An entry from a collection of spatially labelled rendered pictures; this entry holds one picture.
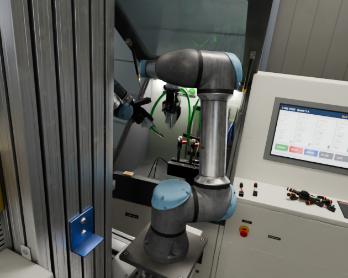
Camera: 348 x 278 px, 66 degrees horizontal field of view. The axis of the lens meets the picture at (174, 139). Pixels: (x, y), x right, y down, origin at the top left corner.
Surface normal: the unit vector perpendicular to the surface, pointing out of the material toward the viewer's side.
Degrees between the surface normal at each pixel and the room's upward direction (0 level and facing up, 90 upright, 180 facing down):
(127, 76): 90
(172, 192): 7
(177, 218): 92
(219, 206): 75
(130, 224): 90
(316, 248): 90
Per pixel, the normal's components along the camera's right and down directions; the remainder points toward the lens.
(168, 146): -0.29, 0.31
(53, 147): 0.90, 0.22
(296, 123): -0.26, 0.08
